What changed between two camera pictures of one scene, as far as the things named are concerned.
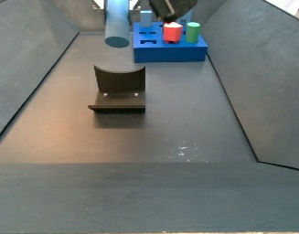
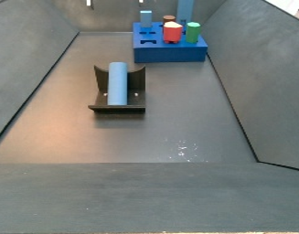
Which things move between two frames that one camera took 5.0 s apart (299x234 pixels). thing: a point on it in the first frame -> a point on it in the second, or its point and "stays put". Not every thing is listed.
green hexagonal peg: x=192 y=31 stays put
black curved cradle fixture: x=120 y=91 stays put
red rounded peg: x=172 y=32 stays put
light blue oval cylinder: x=117 y=35 -> x=117 y=83
